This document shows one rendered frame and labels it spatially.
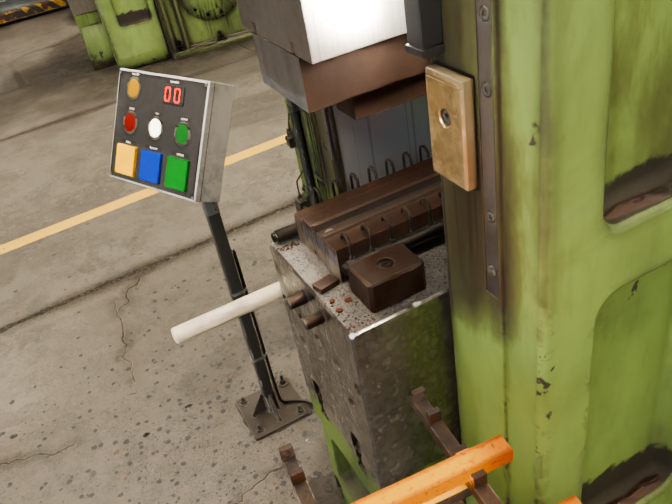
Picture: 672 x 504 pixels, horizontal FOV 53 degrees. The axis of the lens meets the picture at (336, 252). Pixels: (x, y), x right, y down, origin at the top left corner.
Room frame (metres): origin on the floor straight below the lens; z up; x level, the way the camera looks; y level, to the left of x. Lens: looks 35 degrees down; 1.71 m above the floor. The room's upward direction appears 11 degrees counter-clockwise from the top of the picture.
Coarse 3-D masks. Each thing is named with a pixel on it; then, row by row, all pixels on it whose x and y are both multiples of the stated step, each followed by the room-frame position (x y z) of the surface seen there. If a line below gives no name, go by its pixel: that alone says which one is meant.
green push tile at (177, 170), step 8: (168, 160) 1.50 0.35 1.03; (176, 160) 1.48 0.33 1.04; (184, 160) 1.46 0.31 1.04; (168, 168) 1.49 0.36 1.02; (176, 168) 1.47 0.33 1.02; (184, 168) 1.45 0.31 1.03; (168, 176) 1.48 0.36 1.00; (176, 176) 1.46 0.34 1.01; (184, 176) 1.44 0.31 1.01; (168, 184) 1.47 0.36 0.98; (176, 184) 1.45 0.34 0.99; (184, 184) 1.44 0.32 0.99
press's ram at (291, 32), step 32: (256, 0) 1.18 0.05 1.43; (288, 0) 1.04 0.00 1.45; (320, 0) 1.01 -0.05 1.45; (352, 0) 1.03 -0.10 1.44; (384, 0) 1.05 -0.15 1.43; (256, 32) 1.23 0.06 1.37; (288, 32) 1.07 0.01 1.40; (320, 32) 1.01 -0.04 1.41; (352, 32) 1.03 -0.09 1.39; (384, 32) 1.05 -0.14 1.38
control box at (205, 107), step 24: (120, 72) 1.73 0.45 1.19; (144, 72) 1.67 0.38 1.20; (120, 96) 1.70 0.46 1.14; (144, 96) 1.64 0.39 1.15; (168, 96) 1.58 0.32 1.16; (192, 96) 1.53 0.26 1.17; (216, 96) 1.51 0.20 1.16; (120, 120) 1.67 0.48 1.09; (144, 120) 1.61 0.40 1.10; (168, 120) 1.55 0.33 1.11; (192, 120) 1.50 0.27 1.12; (216, 120) 1.50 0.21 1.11; (144, 144) 1.58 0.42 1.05; (168, 144) 1.53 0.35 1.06; (192, 144) 1.47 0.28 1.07; (216, 144) 1.48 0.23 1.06; (192, 168) 1.45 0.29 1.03; (216, 168) 1.47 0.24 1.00; (168, 192) 1.47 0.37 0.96; (192, 192) 1.42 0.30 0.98; (216, 192) 1.45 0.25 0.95
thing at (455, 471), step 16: (480, 448) 0.57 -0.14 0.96; (496, 448) 0.57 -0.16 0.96; (448, 464) 0.56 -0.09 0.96; (464, 464) 0.55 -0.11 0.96; (480, 464) 0.55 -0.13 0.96; (496, 464) 0.55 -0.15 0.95; (400, 480) 0.55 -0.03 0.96; (416, 480) 0.54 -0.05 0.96; (432, 480) 0.54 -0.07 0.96; (448, 480) 0.53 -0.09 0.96; (464, 480) 0.54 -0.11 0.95; (368, 496) 0.53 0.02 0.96; (384, 496) 0.53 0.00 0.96; (400, 496) 0.52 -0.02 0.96; (416, 496) 0.52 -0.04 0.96; (432, 496) 0.53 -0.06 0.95
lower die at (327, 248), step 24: (408, 168) 1.33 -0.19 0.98; (432, 168) 1.29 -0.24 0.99; (360, 192) 1.27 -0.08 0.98; (384, 192) 1.23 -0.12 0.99; (432, 192) 1.18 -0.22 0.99; (312, 216) 1.19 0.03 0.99; (336, 216) 1.15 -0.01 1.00; (432, 216) 1.13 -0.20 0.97; (312, 240) 1.16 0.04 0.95; (336, 240) 1.08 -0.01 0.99; (360, 240) 1.07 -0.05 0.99; (384, 240) 1.09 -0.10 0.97; (432, 240) 1.12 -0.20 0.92; (336, 264) 1.06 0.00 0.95
